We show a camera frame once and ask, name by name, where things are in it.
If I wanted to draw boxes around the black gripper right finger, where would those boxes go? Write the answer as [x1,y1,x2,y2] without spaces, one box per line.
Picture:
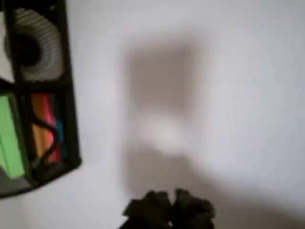
[173,188,215,229]

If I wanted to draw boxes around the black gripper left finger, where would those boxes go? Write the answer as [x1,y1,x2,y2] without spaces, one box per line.
[119,189,173,229]

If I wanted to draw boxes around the black mesh desk organizer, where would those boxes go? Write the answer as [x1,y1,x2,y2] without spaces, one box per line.
[0,0,82,198]

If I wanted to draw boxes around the blue sticky flag stack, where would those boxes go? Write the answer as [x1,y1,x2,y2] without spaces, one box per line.
[56,120,69,158]

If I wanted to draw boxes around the green sticky note pad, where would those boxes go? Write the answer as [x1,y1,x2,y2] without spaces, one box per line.
[0,94,26,179]

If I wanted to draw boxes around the white tape roll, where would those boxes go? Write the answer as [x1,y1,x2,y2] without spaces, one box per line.
[3,8,64,82]

